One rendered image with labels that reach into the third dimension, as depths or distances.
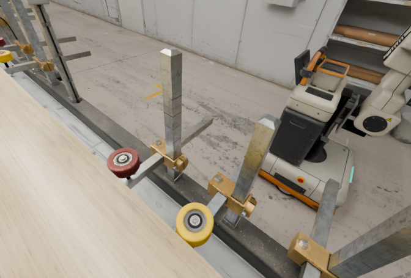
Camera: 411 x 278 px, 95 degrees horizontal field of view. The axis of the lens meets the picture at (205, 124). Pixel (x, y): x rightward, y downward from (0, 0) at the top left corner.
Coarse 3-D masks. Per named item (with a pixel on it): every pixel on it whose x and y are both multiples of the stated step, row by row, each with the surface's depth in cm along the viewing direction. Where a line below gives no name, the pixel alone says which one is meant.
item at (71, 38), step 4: (68, 36) 133; (72, 36) 134; (40, 40) 122; (44, 40) 123; (60, 40) 129; (64, 40) 130; (68, 40) 132; (72, 40) 134; (16, 44) 114; (44, 44) 123; (0, 48) 108; (4, 48) 109; (8, 48) 111; (12, 48) 112; (16, 48) 113
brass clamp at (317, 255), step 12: (312, 240) 45; (288, 252) 46; (300, 252) 43; (312, 252) 43; (324, 252) 44; (300, 264) 45; (312, 264) 42; (324, 264) 42; (324, 276) 42; (336, 276) 40
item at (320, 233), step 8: (328, 184) 60; (336, 184) 60; (328, 192) 57; (336, 192) 57; (320, 200) 58; (328, 200) 55; (320, 208) 54; (328, 208) 53; (320, 216) 51; (328, 216) 51; (320, 224) 50; (328, 224) 50; (312, 232) 50; (320, 232) 48; (328, 232) 48; (320, 240) 46; (304, 264) 44; (304, 272) 41; (312, 272) 41; (320, 272) 41
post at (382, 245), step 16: (384, 224) 31; (400, 224) 28; (368, 240) 33; (384, 240) 30; (400, 240) 28; (336, 256) 40; (352, 256) 35; (368, 256) 33; (384, 256) 31; (400, 256) 29; (336, 272) 40; (352, 272) 37; (368, 272) 35
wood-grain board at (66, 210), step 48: (0, 96) 67; (0, 144) 51; (48, 144) 52; (0, 192) 41; (48, 192) 42; (96, 192) 43; (0, 240) 34; (48, 240) 35; (96, 240) 36; (144, 240) 36
